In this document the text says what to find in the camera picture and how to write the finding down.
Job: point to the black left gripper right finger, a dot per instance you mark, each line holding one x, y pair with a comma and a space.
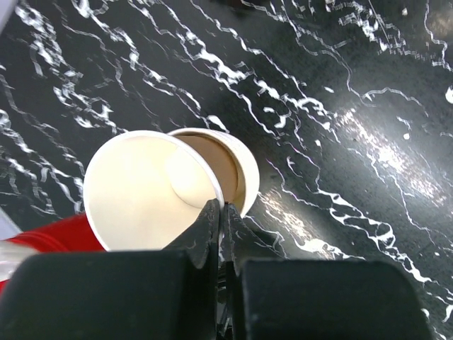
316, 299

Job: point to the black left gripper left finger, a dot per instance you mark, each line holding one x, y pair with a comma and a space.
166, 294

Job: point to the single paper cup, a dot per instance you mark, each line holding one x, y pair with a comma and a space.
142, 189

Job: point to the stack of paper cups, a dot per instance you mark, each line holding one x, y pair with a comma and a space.
232, 162

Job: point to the red cup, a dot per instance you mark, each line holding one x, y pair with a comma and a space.
72, 234

